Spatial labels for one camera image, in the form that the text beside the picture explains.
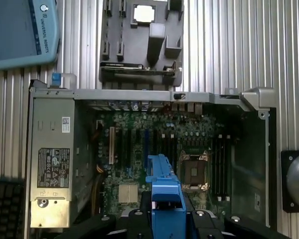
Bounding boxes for dark grey parts rack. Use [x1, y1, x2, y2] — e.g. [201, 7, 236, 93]
[99, 0, 185, 88]

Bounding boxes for silver chipset heat sink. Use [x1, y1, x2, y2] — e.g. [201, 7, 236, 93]
[118, 184, 139, 204]

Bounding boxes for blue expansion slot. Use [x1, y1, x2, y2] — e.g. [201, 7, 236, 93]
[144, 128, 150, 160]

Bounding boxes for black graphics card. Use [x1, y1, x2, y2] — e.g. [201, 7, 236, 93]
[100, 60, 178, 76]

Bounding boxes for CPU socket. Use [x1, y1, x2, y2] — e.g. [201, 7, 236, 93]
[178, 152, 211, 192]

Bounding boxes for silver CPU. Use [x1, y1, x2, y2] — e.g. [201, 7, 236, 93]
[134, 4, 156, 23]

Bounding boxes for blue teach pendant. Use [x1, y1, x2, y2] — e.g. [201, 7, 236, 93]
[0, 0, 61, 72]

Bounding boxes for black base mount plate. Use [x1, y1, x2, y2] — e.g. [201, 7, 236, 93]
[280, 149, 299, 214]

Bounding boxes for grey open PC case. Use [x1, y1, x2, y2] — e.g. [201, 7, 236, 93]
[24, 79, 278, 233]

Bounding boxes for black RAM slot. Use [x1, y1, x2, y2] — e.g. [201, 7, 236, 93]
[217, 134, 223, 202]
[225, 134, 231, 202]
[169, 133, 176, 172]
[162, 133, 168, 160]

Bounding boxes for grey power supply unit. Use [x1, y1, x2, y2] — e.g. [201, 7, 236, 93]
[29, 97, 77, 229]

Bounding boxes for blue case latch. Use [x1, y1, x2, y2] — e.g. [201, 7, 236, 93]
[52, 72, 62, 87]

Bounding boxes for white expansion slot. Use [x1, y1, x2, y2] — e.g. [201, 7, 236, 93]
[109, 126, 116, 165]

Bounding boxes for green motherboard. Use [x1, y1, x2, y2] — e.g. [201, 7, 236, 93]
[89, 109, 267, 221]

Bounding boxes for black keyboard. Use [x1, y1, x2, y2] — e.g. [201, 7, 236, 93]
[0, 177, 25, 239]

